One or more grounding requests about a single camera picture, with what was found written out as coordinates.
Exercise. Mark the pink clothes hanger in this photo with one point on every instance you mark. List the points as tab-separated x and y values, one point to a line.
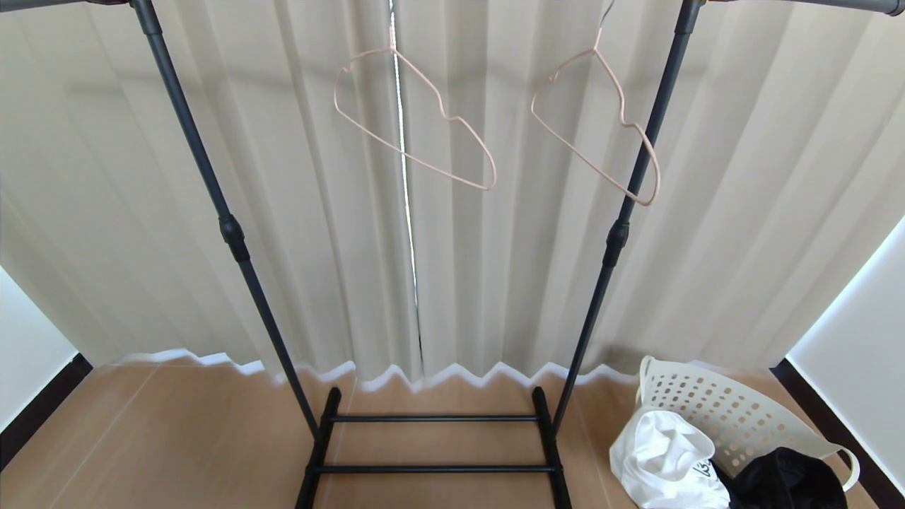
391	41
598	39

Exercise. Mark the black garment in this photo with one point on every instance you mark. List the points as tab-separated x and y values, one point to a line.
785	481

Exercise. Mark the black clothes rack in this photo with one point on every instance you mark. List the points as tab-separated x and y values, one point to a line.
233	240

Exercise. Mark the white laundry basket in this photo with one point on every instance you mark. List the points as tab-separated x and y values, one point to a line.
799	442

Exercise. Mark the beige curtain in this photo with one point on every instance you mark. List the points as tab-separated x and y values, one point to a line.
495	247

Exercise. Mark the white garment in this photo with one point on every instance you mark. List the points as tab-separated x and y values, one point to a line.
664	452

